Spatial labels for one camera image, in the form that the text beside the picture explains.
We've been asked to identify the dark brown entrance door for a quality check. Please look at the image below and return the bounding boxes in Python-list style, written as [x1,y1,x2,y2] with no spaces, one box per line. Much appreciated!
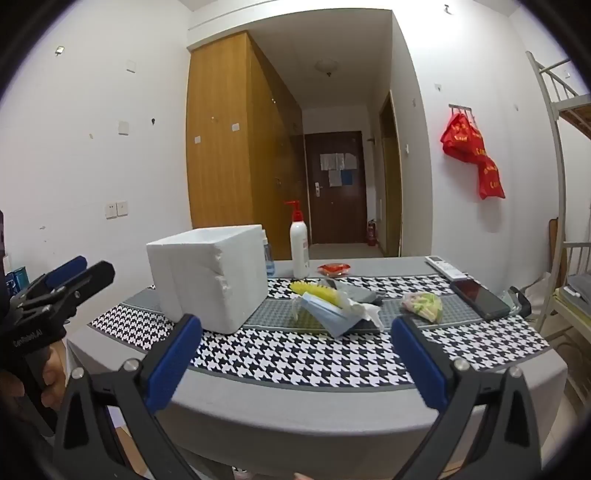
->
[305,130,368,245]

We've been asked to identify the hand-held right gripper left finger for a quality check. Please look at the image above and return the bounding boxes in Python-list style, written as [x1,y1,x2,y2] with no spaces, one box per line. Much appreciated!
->
[52,314,218,480]

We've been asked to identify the light wooden side door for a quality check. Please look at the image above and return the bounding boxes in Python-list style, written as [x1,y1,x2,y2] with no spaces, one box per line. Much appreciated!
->
[379,90,402,257]

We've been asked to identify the wooden boards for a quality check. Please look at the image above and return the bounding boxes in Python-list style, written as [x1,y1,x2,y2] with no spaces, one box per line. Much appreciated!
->
[548,218,561,273]

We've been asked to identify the wooden wardrobe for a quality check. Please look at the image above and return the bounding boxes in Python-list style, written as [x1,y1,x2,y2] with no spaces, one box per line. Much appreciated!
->
[186,31,305,273]

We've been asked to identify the white remote control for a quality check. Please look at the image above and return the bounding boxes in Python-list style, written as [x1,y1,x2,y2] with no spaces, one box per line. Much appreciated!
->
[425,255,469,281]

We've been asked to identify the black smartphone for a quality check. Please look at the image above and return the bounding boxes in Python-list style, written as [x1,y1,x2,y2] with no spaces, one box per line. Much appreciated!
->
[450,278,511,320]

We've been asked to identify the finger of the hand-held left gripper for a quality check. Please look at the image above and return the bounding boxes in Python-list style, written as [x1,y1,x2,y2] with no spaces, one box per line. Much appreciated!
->
[21,261,116,324]
[9,255,88,310]

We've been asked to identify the person's left hand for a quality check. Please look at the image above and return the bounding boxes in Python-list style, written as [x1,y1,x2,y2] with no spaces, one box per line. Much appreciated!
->
[39,344,70,411]

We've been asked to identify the blue face mask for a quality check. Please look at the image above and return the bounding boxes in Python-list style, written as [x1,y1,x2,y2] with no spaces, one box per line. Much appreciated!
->
[292,295,365,337]

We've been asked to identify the red plastic bag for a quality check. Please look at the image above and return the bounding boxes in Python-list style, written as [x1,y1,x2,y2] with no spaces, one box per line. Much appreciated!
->
[440,111,483,162]
[475,154,505,200]

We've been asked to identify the blue box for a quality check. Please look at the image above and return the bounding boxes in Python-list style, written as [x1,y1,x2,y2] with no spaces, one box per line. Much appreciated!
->
[6,267,29,296]

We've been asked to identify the grey sock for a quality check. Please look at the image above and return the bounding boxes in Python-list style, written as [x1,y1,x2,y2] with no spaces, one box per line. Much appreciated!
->
[323,278,386,305]

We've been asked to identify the houndstooth table runner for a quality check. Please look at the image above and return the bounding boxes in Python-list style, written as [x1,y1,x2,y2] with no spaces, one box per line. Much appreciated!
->
[88,273,551,393]

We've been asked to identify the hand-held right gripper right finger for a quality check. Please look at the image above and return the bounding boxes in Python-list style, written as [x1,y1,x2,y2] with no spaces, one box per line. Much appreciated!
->
[390,315,541,480]

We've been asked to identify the metal bunk bed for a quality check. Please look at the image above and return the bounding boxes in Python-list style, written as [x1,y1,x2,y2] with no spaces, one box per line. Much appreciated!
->
[526,51,591,402]

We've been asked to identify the white pump bottle red top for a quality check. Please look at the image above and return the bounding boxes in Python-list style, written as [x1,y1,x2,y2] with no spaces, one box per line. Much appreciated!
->
[284,200,311,280]

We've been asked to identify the blue spray bottle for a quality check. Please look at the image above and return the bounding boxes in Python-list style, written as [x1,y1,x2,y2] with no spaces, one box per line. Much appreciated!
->
[261,229,274,278]

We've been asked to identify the black curved object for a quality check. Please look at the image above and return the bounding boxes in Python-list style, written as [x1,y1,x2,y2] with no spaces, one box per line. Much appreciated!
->
[501,286,534,318]

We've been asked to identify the white foam box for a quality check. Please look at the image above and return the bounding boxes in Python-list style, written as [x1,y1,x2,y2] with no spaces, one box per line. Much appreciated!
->
[146,224,269,334]

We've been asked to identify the white sock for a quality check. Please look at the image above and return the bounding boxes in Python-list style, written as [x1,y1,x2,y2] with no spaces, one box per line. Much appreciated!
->
[342,295,384,330]

